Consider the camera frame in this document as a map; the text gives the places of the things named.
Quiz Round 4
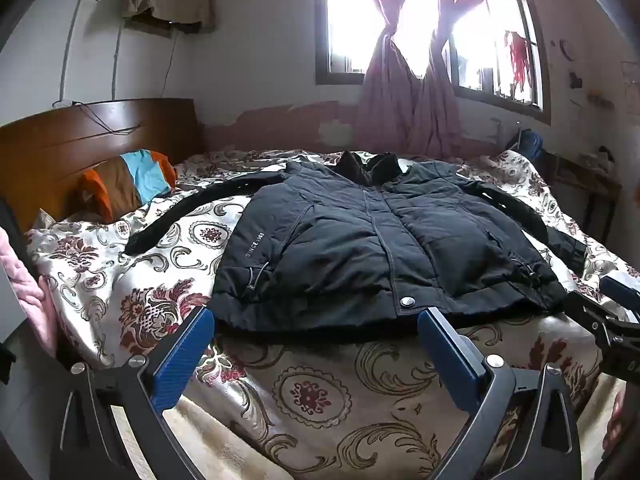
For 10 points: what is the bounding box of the floral bedspread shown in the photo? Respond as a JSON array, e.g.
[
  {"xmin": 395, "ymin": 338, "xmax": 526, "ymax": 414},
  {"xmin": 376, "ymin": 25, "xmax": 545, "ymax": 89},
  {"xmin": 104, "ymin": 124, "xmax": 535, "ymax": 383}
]
[{"xmin": 25, "ymin": 147, "xmax": 640, "ymax": 480}]

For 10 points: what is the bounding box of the blue bag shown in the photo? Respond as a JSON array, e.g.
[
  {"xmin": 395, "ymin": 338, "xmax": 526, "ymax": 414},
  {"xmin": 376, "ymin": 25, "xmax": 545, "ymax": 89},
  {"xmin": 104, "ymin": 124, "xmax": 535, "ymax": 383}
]
[{"xmin": 514, "ymin": 129, "xmax": 547, "ymax": 162}]

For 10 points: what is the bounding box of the red hanging garment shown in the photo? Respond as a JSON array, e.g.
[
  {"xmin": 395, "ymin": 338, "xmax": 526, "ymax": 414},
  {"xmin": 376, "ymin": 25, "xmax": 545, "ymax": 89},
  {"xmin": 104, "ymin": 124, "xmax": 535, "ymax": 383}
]
[{"xmin": 502, "ymin": 30, "xmax": 532, "ymax": 98}]

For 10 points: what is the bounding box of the white wall pipe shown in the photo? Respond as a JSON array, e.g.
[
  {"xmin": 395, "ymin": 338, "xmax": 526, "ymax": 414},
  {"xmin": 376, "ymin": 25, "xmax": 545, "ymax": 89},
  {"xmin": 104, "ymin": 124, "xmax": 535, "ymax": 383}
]
[{"xmin": 52, "ymin": 0, "xmax": 103, "ymax": 108}]

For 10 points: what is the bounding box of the orange brown blue pillow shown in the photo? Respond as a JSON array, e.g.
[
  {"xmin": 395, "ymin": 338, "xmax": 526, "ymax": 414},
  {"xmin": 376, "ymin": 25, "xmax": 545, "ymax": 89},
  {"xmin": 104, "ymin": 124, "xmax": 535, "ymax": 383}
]
[{"xmin": 75, "ymin": 149, "xmax": 178, "ymax": 223}]

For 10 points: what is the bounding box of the pink fluffy cloth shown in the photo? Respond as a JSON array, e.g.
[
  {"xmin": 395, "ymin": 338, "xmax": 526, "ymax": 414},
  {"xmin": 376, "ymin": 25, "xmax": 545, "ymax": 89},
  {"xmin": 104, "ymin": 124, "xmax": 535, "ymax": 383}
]
[{"xmin": 0, "ymin": 225, "xmax": 60, "ymax": 357}]

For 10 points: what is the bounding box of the wooden headboard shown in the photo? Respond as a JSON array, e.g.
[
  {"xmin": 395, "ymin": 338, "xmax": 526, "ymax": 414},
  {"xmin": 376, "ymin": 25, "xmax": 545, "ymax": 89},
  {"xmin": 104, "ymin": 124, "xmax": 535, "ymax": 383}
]
[{"xmin": 0, "ymin": 98, "xmax": 207, "ymax": 233}]

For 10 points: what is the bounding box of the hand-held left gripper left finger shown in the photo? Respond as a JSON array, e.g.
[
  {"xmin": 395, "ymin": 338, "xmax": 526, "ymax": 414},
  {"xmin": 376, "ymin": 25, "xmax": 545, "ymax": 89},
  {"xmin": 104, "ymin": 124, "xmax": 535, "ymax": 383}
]
[{"xmin": 50, "ymin": 305, "xmax": 217, "ymax": 480}]

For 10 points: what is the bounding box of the air conditioner power cable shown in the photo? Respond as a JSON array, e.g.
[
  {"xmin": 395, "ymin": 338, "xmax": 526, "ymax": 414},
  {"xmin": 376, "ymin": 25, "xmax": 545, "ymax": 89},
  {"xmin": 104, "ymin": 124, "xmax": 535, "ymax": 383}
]
[{"xmin": 159, "ymin": 29, "xmax": 180, "ymax": 101}]

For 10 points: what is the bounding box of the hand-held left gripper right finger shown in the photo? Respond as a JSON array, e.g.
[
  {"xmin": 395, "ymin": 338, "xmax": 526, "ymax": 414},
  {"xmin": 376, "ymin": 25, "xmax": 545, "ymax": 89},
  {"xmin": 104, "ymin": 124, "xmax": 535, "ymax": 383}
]
[{"xmin": 418, "ymin": 307, "xmax": 584, "ymax": 480}]

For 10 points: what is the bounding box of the person's right hand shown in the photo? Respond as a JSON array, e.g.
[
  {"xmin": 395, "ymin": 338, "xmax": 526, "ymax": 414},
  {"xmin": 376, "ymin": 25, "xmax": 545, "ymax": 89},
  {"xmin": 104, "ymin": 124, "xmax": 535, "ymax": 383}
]
[{"xmin": 602, "ymin": 396, "xmax": 633, "ymax": 457}]

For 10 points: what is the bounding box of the dark framed window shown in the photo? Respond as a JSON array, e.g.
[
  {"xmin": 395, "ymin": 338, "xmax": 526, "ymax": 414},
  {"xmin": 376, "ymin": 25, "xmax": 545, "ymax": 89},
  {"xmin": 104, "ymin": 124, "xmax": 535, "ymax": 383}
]
[{"xmin": 315, "ymin": 0, "xmax": 552, "ymax": 127}]

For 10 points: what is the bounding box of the dark side table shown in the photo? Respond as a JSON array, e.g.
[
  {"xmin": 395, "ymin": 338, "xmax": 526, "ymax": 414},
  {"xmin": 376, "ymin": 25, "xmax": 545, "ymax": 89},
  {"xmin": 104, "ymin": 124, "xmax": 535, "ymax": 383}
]
[{"xmin": 539, "ymin": 146, "xmax": 626, "ymax": 248}]

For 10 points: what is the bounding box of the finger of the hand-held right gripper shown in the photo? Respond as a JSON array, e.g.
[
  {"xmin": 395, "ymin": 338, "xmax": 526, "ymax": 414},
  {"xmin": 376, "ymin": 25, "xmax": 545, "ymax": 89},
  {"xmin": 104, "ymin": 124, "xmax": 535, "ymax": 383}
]
[
  {"xmin": 599, "ymin": 275, "xmax": 640, "ymax": 313},
  {"xmin": 564, "ymin": 290, "xmax": 621, "ymax": 335}
]

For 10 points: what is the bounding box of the thin wall pipe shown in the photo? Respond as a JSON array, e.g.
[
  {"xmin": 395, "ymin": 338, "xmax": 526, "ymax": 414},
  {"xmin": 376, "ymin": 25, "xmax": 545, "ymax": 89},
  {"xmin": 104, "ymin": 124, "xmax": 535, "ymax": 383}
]
[{"xmin": 111, "ymin": 30, "xmax": 125, "ymax": 101}]

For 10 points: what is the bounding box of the black padded jacket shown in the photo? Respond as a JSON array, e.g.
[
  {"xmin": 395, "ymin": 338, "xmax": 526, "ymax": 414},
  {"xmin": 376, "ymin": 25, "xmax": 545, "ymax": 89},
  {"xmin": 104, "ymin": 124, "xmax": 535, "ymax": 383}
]
[{"xmin": 124, "ymin": 151, "xmax": 588, "ymax": 345}]

